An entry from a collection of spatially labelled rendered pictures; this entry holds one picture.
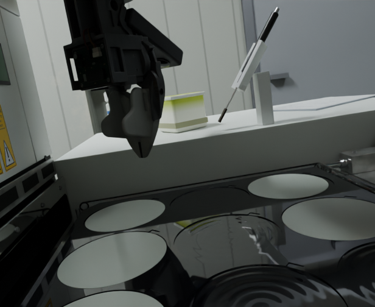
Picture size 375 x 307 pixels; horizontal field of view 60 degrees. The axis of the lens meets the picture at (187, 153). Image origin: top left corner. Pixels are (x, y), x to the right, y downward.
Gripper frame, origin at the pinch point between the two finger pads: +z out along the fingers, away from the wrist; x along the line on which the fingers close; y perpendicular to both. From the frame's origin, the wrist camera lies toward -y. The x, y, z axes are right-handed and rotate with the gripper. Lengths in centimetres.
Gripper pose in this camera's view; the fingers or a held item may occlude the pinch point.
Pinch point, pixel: (145, 147)
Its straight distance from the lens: 45.0
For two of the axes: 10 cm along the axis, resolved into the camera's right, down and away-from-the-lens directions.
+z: 1.5, 9.7, 1.9
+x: 8.3, -0.2, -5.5
